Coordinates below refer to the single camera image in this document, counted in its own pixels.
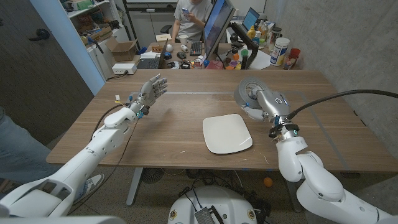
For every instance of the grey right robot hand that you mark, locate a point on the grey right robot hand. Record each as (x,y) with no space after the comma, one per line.
(273,105)

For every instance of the open cardboard box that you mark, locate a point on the open cardboard box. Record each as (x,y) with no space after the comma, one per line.
(122,53)

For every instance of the seated person grey shirt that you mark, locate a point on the seated person grey shirt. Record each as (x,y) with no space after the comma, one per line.
(194,23)

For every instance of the beige wooden box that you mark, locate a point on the beige wooden box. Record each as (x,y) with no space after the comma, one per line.
(163,37)

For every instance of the white power box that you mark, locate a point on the white power box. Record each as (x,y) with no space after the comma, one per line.
(124,68)

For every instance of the white robot torso base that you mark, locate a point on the white robot torso base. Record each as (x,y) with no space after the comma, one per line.
(224,202)

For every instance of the black open laptop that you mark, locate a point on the black open laptop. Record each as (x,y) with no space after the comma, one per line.
(149,63)

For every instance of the black keyboard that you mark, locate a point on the black keyboard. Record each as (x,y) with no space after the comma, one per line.
(196,48)

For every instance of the white labelled canister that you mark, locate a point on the white labelled canister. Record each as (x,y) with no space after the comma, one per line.
(279,51)

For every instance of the large computer monitor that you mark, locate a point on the large computer monitor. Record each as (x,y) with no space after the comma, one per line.
(217,25)

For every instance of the grey duct tape roll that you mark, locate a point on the grey duct tape roll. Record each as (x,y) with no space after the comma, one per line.
(242,90)

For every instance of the red lidded jar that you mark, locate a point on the red lidded jar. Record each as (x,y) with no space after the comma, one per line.
(293,54)

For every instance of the grey table leg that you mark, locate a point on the grey table leg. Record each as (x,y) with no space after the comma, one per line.
(295,199)
(134,186)

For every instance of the black computer mouse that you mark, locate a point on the black computer mouse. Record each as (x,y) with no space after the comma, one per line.
(181,55)

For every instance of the soda can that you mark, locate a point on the soda can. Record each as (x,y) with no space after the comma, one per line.
(197,63)

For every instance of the yellow bottle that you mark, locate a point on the yellow bottle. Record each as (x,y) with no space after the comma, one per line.
(251,32)

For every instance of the green ball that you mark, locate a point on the green ball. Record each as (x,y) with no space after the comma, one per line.
(244,52)

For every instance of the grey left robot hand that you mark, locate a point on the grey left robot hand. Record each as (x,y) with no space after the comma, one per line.
(147,93)

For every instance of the white shelf unit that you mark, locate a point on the white shelf unit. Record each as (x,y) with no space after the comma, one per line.
(84,10)

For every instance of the small white tape roll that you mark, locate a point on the small white tape roll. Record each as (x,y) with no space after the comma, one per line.
(184,48)

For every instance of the white ball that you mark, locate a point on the white ball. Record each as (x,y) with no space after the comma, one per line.
(169,48)

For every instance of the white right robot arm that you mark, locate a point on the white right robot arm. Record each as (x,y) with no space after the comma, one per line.
(317,183)

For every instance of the open laptop blue screen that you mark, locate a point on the open laptop blue screen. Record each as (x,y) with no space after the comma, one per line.
(250,19)

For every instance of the standing person blue jeans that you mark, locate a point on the standing person blue jeans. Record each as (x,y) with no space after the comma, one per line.
(18,155)

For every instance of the dark jar black lid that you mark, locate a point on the dark jar black lid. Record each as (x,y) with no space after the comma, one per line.
(276,35)

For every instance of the pink box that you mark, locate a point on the pink box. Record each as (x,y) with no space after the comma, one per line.
(214,64)

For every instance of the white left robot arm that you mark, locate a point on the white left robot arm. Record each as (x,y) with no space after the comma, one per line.
(102,141)

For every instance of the orange ball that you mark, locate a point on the orange ball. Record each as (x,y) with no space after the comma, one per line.
(268,182)

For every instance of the white paper plate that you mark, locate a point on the white paper plate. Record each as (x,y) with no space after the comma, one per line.
(227,133)

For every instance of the black round fan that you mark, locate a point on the black round fan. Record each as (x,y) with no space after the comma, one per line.
(152,175)

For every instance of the smartphone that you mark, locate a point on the smartphone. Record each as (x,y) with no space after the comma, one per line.
(185,11)

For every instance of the white paper cup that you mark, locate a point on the white paper cup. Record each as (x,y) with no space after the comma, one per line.
(183,40)

